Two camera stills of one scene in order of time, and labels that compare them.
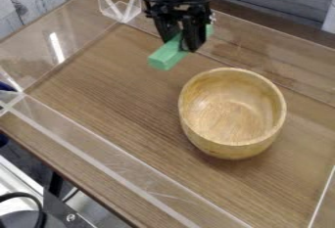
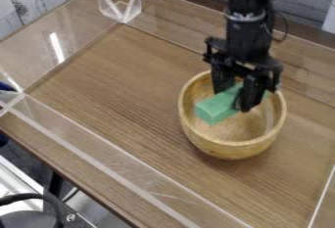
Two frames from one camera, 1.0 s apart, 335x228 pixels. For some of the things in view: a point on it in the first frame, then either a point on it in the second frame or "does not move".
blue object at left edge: [5, 86] does not move
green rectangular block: [171, 54] to [215, 109]
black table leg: [55, 185] does not move
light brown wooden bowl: [232, 109] does not move
